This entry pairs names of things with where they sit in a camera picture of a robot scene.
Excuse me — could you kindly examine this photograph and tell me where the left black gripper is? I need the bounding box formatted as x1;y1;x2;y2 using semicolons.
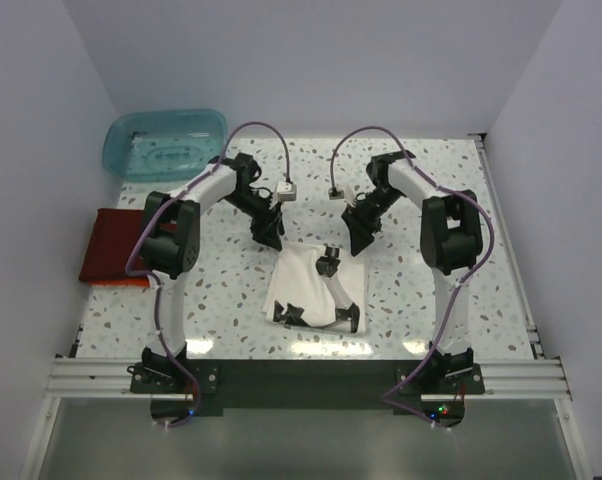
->
223;188;285;251

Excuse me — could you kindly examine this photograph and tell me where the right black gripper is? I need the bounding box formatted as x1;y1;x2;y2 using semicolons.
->
342;185;403;256

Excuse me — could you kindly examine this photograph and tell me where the white t shirt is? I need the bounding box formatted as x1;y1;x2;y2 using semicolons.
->
262;242;367;335

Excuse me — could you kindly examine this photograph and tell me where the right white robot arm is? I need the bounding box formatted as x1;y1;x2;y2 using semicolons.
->
342;152;483;393

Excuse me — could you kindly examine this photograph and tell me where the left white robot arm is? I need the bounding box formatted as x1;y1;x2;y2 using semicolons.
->
133;153;284;392

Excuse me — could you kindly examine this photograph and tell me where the teal plastic bin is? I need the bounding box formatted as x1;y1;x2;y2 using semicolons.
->
102;109;228;183

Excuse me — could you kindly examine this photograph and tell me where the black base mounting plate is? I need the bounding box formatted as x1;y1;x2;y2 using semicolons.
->
127;360;486;421

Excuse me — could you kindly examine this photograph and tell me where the folded dark red shirt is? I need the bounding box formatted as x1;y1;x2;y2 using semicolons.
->
79;208;143;284

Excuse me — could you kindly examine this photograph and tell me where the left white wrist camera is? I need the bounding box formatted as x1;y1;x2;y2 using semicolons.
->
274;180;297;203

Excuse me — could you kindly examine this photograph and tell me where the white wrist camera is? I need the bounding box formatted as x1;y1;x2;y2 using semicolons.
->
274;180;297;203
328;185;357;206

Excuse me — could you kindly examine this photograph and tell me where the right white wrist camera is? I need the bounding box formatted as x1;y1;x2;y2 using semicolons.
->
328;185;357;206

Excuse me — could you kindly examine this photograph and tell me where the aluminium extrusion rail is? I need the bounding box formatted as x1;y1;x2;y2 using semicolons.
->
44;358;572;400

